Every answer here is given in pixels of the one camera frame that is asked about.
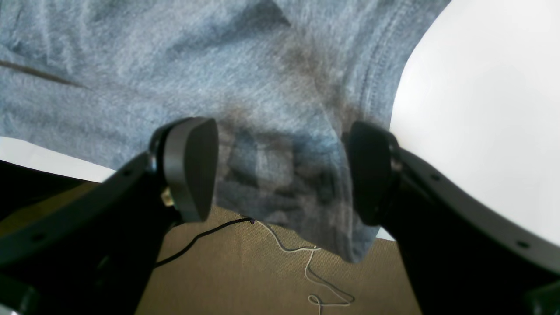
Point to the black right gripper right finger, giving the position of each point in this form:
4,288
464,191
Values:
461,258

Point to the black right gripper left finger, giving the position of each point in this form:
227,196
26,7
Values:
96,255

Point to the grey t-shirt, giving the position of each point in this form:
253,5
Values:
284,79

